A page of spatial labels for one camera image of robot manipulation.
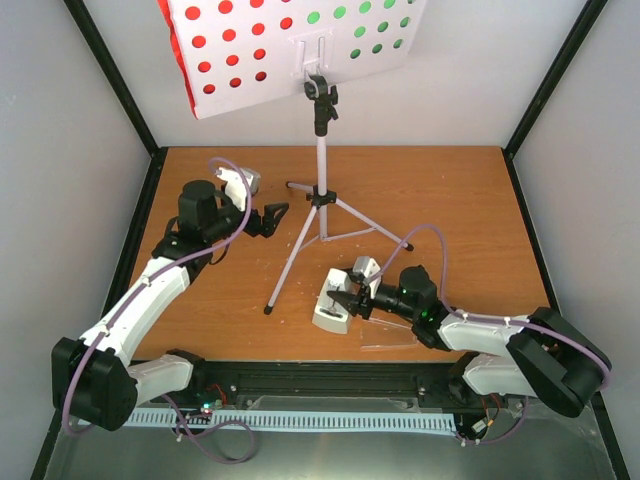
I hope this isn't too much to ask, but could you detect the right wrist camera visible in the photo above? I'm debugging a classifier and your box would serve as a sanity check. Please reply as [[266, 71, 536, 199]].
[[349, 256, 382, 298]]

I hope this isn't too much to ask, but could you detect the light blue slotted cable duct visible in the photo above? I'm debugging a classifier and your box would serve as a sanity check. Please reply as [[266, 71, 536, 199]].
[[122, 405, 458, 435]]

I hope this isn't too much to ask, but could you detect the white tripod music stand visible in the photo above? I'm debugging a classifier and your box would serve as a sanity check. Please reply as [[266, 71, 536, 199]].
[[263, 74, 414, 315]]

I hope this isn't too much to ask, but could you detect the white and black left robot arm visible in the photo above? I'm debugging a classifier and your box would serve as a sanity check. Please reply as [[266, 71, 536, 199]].
[[51, 179, 289, 431]]

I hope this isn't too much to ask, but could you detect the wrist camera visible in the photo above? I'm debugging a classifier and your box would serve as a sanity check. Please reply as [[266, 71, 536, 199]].
[[349, 256, 382, 298], [215, 167, 261, 212]]

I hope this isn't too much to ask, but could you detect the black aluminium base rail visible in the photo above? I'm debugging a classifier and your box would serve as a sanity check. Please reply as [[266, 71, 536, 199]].
[[69, 360, 599, 411]]

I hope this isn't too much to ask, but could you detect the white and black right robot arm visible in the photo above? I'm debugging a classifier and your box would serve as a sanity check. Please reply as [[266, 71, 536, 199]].
[[324, 265, 611, 418]]

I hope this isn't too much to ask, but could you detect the clear plastic metronome cover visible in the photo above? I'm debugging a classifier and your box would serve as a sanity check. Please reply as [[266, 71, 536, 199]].
[[360, 319, 418, 350]]

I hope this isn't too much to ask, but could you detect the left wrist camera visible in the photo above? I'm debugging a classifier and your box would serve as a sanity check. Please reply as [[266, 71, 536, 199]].
[[215, 167, 261, 212]]

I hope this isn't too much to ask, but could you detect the white perforated stand desk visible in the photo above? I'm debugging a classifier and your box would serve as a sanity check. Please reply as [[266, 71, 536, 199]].
[[169, 0, 427, 120]]

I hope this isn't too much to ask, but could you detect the white metronome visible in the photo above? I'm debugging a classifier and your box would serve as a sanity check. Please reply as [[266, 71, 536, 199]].
[[312, 268, 356, 335]]

